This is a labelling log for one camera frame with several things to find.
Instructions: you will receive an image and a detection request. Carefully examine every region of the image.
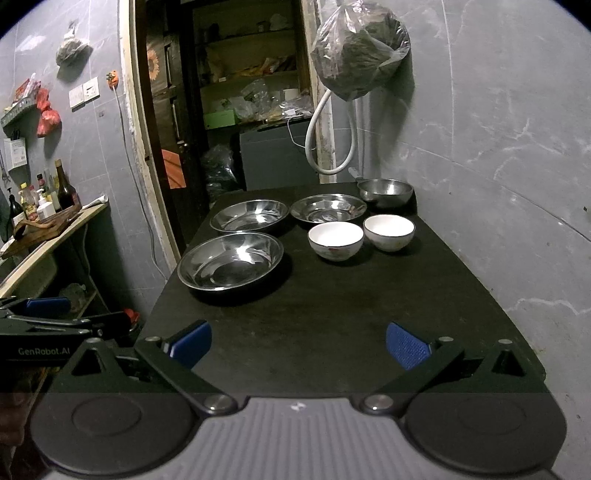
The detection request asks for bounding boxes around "dark grey cabinet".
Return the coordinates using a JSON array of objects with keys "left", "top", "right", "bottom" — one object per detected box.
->
[{"left": 239, "top": 120, "right": 318, "bottom": 190}]

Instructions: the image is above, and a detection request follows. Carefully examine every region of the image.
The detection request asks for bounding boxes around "large steel plate front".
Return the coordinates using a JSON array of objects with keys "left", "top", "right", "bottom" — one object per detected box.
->
[{"left": 176, "top": 232, "right": 284, "bottom": 292}]

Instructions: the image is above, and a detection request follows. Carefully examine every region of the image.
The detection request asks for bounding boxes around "wooden basket tray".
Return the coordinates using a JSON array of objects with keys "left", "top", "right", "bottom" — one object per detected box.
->
[{"left": 1, "top": 204, "right": 82, "bottom": 259}]

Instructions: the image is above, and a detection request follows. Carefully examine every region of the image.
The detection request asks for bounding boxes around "deep steel bowl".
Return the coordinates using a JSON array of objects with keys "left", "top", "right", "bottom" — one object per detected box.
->
[{"left": 356, "top": 179, "right": 414, "bottom": 208}]

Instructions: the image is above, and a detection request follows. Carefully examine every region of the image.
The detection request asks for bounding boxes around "small hanging plastic bag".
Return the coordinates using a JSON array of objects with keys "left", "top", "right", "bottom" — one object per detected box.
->
[{"left": 55, "top": 20, "right": 88, "bottom": 67}]

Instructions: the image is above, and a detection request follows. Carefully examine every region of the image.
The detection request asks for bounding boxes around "orange wall hook ornament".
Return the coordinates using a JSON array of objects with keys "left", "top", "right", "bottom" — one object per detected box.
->
[{"left": 106, "top": 70, "right": 119, "bottom": 90}]

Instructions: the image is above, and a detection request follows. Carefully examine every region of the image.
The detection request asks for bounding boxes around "white flexible hose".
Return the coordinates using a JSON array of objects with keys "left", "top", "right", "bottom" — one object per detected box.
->
[{"left": 304, "top": 89, "right": 358, "bottom": 176}]

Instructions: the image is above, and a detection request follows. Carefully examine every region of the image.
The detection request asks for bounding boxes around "hanging plastic bag of herbs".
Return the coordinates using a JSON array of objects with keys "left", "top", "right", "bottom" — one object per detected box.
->
[{"left": 311, "top": 1, "right": 411, "bottom": 101}]

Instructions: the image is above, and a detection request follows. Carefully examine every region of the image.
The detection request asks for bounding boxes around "side counter shelf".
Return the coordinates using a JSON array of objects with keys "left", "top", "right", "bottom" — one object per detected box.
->
[{"left": 1, "top": 203, "right": 108, "bottom": 298}]

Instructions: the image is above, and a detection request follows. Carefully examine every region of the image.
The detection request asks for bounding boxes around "white ceramic bowl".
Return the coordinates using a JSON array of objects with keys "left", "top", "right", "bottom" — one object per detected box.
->
[
  {"left": 308, "top": 222, "right": 365, "bottom": 261},
  {"left": 363, "top": 214, "right": 416, "bottom": 252}
]

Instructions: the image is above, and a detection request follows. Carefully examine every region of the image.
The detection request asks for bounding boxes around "red plastic bag on wall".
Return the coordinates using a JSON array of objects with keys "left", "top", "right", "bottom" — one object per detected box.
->
[{"left": 36, "top": 87, "right": 61, "bottom": 138}]

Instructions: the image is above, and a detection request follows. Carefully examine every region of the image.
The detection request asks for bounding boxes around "white wall switch plate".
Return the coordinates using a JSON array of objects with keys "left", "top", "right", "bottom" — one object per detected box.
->
[{"left": 68, "top": 77, "right": 100, "bottom": 110}]

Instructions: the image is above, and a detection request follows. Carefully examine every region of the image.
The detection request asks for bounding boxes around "white pump bottle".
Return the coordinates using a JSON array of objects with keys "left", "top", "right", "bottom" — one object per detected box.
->
[{"left": 37, "top": 189, "right": 56, "bottom": 220}]

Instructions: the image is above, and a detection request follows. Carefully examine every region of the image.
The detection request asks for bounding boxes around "dark glass bottle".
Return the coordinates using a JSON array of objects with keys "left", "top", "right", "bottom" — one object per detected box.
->
[{"left": 55, "top": 159, "right": 79, "bottom": 209}]

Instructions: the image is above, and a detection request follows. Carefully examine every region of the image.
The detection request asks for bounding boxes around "steel plate with sticker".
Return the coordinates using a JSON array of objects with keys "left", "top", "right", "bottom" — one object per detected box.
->
[{"left": 290, "top": 193, "right": 367, "bottom": 224}]

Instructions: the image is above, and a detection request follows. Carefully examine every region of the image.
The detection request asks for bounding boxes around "green box on shelf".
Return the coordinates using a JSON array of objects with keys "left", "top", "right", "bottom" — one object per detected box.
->
[{"left": 204, "top": 109, "right": 238, "bottom": 130}]

